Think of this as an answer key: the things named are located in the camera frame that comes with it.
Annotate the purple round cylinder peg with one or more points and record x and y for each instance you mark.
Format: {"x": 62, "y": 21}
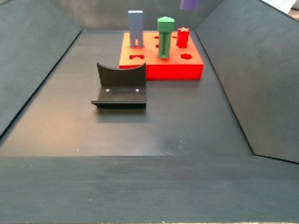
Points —
{"x": 188, "y": 5}

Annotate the red peg board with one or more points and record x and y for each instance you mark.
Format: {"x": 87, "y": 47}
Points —
{"x": 183, "y": 66}

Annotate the black curved holder stand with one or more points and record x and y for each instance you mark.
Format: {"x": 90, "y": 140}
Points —
{"x": 122, "y": 87}

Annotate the red star peg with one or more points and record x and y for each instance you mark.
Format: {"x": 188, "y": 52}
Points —
{"x": 182, "y": 39}

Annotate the green pentagon peg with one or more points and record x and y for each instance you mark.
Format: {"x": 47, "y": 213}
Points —
{"x": 166, "y": 25}

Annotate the grey-blue rectangular peg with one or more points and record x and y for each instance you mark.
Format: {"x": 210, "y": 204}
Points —
{"x": 136, "y": 28}

